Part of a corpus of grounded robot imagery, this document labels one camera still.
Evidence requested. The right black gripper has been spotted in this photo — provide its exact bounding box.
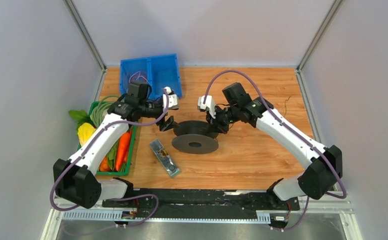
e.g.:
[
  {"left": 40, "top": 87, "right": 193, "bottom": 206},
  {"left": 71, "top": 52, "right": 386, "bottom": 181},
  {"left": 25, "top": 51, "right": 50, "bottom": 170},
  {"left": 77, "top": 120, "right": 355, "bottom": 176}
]
[{"left": 206, "top": 104, "right": 240, "bottom": 135}]

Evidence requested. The dark grey cable spool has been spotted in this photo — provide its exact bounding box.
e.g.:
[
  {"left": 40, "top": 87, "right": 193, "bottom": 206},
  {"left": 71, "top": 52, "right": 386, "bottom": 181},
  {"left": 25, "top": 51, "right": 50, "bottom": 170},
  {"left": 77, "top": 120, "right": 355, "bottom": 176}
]
[{"left": 172, "top": 120, "right": 219, "bottom": 155}]

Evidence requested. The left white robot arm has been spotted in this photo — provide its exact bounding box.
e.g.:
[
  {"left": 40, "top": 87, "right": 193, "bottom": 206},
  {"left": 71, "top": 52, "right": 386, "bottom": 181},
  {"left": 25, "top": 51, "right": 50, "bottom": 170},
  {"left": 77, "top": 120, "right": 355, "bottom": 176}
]
[{"left": 50, "top": 81, "right": 179, "bottom": 211}]

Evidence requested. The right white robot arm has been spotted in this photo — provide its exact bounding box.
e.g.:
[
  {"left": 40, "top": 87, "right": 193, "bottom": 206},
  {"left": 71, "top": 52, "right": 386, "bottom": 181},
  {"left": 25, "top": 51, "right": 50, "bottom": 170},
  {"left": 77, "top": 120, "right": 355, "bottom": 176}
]
[{"left": 197, "top": 82, "right": 342, "bottom": 210}]

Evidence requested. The grey circuit board strip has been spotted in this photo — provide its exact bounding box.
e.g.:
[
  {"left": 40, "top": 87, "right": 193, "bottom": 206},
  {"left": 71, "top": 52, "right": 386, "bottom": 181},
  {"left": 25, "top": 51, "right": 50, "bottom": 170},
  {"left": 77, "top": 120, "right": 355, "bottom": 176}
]
[{"left": 149, "top": 139, "right": 180, "bottom": 178}]

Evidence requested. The orange toy carrot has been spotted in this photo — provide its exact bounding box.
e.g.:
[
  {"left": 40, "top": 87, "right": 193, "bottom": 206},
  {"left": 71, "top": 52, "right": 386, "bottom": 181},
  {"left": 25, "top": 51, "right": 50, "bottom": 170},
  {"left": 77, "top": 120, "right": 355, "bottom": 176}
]
[{"left": 115, "top": 130, "right": 132, "bottom": 172}]

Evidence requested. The blue divided plastic bin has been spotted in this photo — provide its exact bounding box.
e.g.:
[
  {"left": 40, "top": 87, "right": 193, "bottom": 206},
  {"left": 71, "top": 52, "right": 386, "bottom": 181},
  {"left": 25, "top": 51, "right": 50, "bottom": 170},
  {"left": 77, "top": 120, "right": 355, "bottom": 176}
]
[{"left": 120, "top": 53, "right": 183, "bottom": 99}]

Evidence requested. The small orange toy pumpkin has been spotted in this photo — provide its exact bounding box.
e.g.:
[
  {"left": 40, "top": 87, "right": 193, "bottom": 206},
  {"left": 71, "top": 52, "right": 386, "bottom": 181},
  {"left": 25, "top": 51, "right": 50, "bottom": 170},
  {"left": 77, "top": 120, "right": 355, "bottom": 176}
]
[{"left": 99, "top": 156, "right": 111, "bottom": 172}]

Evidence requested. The green vegetable crate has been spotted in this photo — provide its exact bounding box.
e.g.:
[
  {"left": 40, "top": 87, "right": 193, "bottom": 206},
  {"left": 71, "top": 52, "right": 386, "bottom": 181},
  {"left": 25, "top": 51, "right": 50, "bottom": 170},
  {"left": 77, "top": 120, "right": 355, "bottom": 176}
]
[{"left": 87, "top": 101, "right": 136, "bottom": 176}]

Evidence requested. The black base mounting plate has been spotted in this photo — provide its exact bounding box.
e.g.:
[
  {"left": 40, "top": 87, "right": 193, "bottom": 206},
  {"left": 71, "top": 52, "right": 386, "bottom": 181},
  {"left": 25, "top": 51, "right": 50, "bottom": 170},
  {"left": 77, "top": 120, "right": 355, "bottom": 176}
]
[{"left": 102, "top": 188, "right": 300, "bottom": 219}]

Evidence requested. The toy napa cabbage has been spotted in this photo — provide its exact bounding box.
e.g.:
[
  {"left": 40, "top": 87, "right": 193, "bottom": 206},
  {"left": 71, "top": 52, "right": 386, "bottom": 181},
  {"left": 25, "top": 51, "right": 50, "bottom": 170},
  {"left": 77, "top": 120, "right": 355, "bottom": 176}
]
[{"left": 77, "top": 122, "right": 96, "bottom": 146}]

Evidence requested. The green toy leafy vegetable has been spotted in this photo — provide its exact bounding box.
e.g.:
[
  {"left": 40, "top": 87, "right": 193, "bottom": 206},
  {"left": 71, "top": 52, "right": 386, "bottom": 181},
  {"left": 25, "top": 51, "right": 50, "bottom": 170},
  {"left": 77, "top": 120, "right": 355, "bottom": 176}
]
[{"left": 68, "top": 109, "right": 93, "bottom": 130}]

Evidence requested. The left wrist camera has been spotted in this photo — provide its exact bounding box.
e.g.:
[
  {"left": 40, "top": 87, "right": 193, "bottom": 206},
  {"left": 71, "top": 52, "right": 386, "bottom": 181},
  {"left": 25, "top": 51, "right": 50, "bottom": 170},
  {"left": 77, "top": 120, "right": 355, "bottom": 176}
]
[{"left": 162, "top": 86, "right": 179, "bottom": 110}]

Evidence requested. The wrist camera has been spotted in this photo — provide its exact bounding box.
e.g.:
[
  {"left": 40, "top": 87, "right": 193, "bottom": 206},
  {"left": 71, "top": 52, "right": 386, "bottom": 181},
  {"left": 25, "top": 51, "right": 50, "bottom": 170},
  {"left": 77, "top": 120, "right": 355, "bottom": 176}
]
[
  {"left": 162, "top": 86, "right": 179, "bottom": 110},
  {"left": 197, "top": 95, "right": 216, "bottom": 119}
]

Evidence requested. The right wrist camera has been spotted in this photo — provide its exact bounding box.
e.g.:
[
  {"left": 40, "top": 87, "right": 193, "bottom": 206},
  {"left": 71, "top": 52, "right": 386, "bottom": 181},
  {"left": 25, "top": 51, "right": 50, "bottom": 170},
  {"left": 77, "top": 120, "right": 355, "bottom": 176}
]
[{"left": 197, "top": 95, "right": 216, "bottom": 119}]

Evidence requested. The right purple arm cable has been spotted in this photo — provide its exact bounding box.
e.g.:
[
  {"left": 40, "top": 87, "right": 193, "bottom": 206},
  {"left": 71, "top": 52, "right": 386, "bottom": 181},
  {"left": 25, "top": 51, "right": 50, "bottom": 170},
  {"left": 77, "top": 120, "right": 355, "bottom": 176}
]
[{"left": 203, "top": 69, "right": 347, "bottom": 200}]

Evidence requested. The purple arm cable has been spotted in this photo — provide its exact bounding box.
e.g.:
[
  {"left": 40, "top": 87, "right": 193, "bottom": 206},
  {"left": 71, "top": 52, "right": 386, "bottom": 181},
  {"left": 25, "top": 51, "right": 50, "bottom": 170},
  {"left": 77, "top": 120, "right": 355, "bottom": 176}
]
[
  {"left": 49, "top": 87, "right": 171, "bottom": 212},
  {"left": 203, "top": 69, "right": 347, "bottom": 200}
]

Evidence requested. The white thin cable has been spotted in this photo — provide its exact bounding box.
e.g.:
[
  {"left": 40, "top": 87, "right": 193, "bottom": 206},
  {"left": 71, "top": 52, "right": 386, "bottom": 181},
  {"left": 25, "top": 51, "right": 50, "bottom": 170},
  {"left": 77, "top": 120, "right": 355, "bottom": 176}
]
[{"left": 129, "top": 71, "right": 150, "bottom": 85}]

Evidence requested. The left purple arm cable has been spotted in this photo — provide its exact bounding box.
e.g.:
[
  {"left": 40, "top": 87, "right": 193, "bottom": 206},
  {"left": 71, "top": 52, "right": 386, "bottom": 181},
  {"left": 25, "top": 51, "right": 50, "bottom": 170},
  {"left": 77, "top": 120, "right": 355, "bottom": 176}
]
[{"left": 49, "top": 87, "right": 171, "bottom": 212}]

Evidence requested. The aluminium frame rail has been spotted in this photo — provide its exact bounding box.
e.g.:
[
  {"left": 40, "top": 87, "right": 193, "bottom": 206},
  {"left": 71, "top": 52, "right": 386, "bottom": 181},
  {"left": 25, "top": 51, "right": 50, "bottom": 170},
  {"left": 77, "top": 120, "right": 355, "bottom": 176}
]
[{"left": 41, "top": 188, "right": 363, "bottom": 240}]

